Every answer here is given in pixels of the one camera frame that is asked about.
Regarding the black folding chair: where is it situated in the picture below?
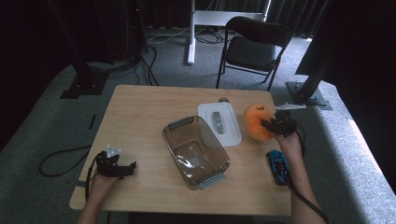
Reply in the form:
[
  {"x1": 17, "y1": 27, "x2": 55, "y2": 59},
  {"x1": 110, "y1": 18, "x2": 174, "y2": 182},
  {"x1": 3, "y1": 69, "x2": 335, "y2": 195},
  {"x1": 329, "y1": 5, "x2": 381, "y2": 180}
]
[{"x1": 215, "y1": 16, "x2": 293, "y2": 92}]

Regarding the white desk frame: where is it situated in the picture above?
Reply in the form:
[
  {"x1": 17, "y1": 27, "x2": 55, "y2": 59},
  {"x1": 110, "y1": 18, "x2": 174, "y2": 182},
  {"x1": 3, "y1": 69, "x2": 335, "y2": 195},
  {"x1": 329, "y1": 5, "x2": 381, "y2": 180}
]
[{"x1": 186, "y1": 0, "x2": 273, "y2": 65}]

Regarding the orange plush toy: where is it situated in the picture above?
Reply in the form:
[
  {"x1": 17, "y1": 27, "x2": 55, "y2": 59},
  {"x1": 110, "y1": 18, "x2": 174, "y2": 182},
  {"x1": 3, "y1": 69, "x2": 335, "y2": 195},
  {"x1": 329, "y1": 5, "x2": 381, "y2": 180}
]
[{"x1": 243, "y1": 103, "x2": 278, "y2": 143}]

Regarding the white lid with grey handle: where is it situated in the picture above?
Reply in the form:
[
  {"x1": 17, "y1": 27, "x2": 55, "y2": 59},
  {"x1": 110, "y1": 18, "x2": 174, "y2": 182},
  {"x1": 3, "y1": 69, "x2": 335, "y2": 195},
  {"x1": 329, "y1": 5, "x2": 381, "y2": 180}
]
[{"x1": 196, "y1": 102, "x2": 243, "y2": 148}]

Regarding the person's left hand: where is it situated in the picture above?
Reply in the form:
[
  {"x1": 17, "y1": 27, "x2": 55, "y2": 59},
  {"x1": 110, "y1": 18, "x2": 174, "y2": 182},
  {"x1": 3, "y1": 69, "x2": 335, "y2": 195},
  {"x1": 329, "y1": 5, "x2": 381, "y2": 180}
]
[{"x1": 89, "y1": 174, "x2": 121, "y2": 203}]

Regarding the blue toy car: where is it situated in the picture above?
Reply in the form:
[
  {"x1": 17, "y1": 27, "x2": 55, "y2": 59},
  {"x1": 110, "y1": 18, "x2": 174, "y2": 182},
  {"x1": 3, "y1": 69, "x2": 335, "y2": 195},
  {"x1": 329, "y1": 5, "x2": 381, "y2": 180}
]
[{"x1": 265, "y1": 149, "x2": 290, "y2": 187}]

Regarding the left hand-held gripper cable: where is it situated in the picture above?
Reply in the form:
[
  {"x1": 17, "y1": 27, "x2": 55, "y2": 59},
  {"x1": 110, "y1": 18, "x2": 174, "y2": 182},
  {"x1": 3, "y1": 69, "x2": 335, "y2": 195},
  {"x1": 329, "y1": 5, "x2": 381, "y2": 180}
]
[{"x1": 84, "y1": 152, "x2": 101, "y2": 202}]

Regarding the black metal stand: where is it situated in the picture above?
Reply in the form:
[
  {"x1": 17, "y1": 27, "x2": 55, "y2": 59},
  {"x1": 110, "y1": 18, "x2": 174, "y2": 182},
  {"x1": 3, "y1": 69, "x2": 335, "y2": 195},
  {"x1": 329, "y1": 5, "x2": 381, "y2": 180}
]
[
  {"x1": 285, "y1": 59, "x2": 333, "y2": 111},
  {"x1": 46, "y1": 0, "x2": 108, "y2": 100}
]

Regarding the person's right hand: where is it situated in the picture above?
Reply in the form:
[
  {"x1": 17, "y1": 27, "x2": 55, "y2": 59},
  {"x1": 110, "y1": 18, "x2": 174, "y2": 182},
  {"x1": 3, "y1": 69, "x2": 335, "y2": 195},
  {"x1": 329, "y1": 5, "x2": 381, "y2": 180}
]
[{"x1": 275, "y1": 132, "x2": 304, "y2": 161}]

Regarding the white floor cable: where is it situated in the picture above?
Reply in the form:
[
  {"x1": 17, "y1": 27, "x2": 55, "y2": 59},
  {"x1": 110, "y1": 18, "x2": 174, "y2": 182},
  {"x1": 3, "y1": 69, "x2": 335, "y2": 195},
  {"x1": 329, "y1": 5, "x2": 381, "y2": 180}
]
[{"x1": 147, "y1": 25, "x2": 191, "y2": 45}]

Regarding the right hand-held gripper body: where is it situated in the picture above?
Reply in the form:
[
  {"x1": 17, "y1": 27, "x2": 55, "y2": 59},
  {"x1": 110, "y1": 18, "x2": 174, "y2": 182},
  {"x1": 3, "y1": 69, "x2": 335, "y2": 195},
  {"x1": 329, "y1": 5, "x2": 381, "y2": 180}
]
[{"x1": 275, "y1": 103, "x2": 307, "y2": 138}]

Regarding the right hand-held gripper cable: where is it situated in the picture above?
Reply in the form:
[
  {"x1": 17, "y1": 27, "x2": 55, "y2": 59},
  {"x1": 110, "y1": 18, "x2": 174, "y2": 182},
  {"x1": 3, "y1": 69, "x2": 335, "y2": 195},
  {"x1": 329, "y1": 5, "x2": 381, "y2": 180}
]
[{"x1": 288, "y1": 123, "x2": 331, "y2": 224}]

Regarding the hand-held gripper cable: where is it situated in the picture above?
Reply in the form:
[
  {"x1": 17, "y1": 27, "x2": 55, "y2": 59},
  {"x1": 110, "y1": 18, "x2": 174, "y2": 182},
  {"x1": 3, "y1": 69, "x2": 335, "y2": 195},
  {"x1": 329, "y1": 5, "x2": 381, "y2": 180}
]
[
  {"x1": 84, "y1": 152, "x2": 101, "y2": 202},
  {"x1": 288, "y1": 123, "x2": 331, "y2": 224}
]

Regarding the black floor cable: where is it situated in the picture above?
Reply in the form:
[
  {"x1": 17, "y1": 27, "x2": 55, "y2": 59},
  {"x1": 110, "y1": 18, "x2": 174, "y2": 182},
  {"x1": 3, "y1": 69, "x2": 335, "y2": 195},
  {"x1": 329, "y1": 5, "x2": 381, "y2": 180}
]
[{"x1": 38, "y1": 144, "x2": 93, "y2": 178}]

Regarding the bundle of black cables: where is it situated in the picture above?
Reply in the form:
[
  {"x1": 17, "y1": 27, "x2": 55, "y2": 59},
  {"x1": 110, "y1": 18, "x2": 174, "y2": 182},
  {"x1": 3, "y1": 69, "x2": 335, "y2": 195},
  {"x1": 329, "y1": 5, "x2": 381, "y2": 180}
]
[{"x1": 87, "y1": 43, "x2": 161, "y2": 87}]

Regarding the clear brown plastic storage box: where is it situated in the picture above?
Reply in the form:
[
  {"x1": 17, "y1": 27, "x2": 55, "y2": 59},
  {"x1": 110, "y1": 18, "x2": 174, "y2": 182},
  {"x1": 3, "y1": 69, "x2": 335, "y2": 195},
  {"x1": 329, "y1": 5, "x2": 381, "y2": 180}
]
[{"x1": 162, "y1": 115, "x2": 232, "y2": 191}]

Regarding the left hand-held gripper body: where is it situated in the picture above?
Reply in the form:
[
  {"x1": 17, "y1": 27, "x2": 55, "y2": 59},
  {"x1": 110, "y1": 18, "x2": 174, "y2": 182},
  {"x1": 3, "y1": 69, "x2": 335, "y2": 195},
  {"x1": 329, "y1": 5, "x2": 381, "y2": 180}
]
[{"x1": 94, "y1": 144, "x2": 123, "y2": 179}]

